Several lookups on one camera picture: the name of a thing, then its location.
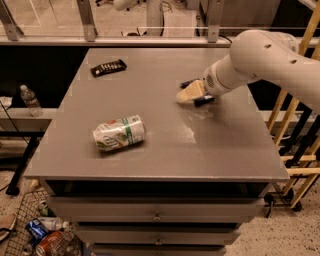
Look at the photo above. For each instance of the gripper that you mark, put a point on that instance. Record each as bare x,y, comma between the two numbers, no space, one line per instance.
211,82

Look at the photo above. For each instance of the blue rxbar blueberry wrapper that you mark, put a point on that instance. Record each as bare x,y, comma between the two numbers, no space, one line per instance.
206,99

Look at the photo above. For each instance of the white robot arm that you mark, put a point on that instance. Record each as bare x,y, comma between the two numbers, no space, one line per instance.
260,55

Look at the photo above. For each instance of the black chocolate rxbar wrapper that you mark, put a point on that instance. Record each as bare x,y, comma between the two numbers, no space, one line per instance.
108,68

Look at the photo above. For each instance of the white green 7up can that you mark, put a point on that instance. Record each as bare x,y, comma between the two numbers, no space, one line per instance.
119,133

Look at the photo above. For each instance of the green can in basket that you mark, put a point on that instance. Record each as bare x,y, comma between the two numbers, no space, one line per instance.
43,209

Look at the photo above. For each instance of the red soda can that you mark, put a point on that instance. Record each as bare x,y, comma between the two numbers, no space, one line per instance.
55,244

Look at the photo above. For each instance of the grey drawer cabinet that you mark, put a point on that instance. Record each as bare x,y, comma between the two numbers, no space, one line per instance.
186,189

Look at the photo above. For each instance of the clear plastic water bottle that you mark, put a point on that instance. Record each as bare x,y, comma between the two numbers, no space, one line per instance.
31,101

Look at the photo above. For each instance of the plastic bottle in basket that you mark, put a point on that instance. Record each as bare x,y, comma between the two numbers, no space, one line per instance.
53,223

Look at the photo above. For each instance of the blue snack bag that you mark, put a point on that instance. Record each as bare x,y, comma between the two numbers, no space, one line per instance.
37,229

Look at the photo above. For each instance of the yellow wooden cart frame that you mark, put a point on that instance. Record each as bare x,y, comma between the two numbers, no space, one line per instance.
299,160

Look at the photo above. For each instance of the wire mesh basket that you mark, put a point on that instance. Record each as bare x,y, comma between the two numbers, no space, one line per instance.
21,242

